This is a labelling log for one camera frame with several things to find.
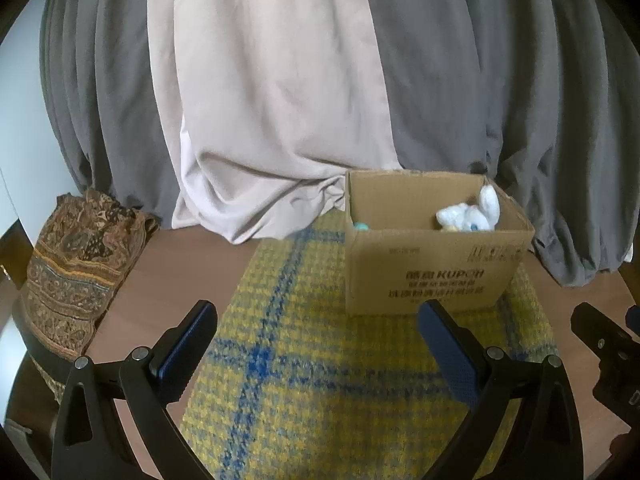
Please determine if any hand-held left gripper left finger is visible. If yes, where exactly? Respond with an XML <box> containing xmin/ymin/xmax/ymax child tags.
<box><xmin>50</xmin><ymin>300</ymin><xmax>219</xmax><ymax>480</ymax></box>

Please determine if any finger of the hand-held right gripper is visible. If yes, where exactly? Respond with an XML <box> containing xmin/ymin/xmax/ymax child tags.
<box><xmin>623</xmin><ymin>304</ymin><xmax>640</xmax><ymax>341</ymax></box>
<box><xmin>571</xmin><ymin>302</ymin><xmax>632</xmax><ymax>357</ymax></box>

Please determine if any brown patterned cloth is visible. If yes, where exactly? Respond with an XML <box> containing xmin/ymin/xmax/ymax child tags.
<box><xmin>25</xmin><ymin>190</ymin><xmax>159</xmax><ymax>407</ymax></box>

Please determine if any yellow and blue woven mat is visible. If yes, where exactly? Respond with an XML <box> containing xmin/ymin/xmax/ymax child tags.
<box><xmin>179</xmin><ymin>210</ymin><xmax>559</xmax><ymax>480</ymax></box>

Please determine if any brown cardboard box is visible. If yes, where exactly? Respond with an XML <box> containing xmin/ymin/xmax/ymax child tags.
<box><xmin>345</xmin><ymin>169</ymin><xmax>536</xmax><ymax>316</ymax></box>

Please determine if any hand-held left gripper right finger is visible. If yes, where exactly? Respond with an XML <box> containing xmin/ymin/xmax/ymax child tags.
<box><xmin>417</xmin><ymin>299</ymin><xmax>586</xmax><ymax>480</ymax></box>

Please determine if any white plush toy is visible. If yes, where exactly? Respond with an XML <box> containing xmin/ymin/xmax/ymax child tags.
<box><xmin>435</xmin><ymin>185</ymin><xmax>501</xmax><ymax>234</ymax></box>

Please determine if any beige curtain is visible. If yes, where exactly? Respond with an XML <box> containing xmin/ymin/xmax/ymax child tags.
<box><xmin>147</xmin><ymin>0</ymin><xmax>402</xmax><ymax>246</ymax></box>

